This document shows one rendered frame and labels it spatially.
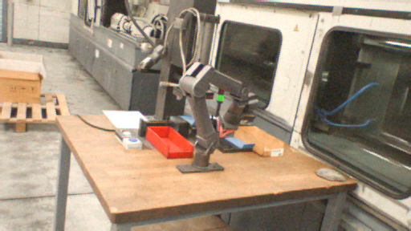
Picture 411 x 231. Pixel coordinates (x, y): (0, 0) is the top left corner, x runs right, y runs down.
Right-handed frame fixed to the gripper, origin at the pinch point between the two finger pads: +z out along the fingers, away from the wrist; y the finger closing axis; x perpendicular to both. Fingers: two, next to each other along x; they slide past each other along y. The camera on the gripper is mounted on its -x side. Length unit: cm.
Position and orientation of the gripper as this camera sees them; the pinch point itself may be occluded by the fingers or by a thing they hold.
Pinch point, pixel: (220, 132)
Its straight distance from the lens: 175.1
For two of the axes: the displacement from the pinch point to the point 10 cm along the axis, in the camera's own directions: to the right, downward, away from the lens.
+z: -3.7, 6.8, 6.3
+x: -9.0, -0.8, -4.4
